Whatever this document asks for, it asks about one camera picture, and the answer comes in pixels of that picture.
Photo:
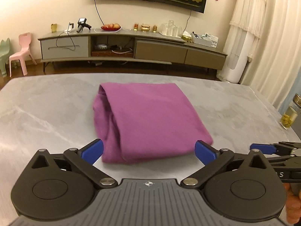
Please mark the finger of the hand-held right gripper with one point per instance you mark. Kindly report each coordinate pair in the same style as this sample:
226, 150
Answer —
265, 148
289, 144

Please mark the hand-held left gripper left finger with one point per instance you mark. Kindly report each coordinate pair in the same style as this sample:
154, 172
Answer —
93, 149

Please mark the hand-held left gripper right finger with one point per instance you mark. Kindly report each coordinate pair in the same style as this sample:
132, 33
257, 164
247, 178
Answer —
204, 151

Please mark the purple garment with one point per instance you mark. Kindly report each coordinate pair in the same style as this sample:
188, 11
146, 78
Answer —
145, 117

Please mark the person's right hand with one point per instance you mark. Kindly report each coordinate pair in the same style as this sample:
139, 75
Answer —
295, 202

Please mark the glass tea bottle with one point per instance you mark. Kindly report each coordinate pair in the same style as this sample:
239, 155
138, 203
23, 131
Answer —
290, 115

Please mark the white tower air conditioner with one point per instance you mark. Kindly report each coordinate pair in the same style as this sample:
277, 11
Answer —
235, 66

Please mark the grey router box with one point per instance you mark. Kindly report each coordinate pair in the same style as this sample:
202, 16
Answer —
102, 47

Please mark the dark flat disc device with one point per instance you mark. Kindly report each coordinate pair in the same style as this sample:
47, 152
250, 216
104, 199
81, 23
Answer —
121, 50

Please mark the white lace curtain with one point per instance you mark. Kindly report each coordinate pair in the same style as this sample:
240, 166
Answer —
272, 40

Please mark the white printed card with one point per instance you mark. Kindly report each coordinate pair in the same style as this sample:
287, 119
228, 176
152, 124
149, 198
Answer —
214, 42

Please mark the long grey TV cabinet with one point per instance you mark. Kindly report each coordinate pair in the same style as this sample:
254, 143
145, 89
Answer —
160, 49

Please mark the grey organizer box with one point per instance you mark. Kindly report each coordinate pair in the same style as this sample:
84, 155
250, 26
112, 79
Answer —
201, 40

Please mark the gold tissue box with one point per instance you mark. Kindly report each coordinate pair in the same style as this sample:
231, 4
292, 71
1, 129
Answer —
187, 37

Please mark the pink plastic chair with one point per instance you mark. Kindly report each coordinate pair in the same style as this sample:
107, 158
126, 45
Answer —
22, 49

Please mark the red plate of fruit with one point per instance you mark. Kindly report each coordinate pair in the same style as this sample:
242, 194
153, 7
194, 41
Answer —
110, 27

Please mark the white charger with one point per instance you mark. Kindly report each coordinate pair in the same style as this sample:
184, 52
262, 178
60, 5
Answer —
70, 27

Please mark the black handheld device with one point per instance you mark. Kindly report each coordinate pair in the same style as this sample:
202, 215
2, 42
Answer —
81, 23

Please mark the cluster of clear glass cups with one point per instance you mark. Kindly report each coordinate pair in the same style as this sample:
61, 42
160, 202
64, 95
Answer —
171, 29

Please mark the small gold cup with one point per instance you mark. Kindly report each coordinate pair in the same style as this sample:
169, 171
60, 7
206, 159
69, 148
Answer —
53, 28

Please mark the green plastic chair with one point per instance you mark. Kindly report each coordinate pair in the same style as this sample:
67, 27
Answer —
4, 56

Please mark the small amber glass cup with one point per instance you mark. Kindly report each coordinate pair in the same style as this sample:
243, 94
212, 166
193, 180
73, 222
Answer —
155, 29
136, 27

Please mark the gold incense burner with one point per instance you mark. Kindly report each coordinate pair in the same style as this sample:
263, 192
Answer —
145, 27

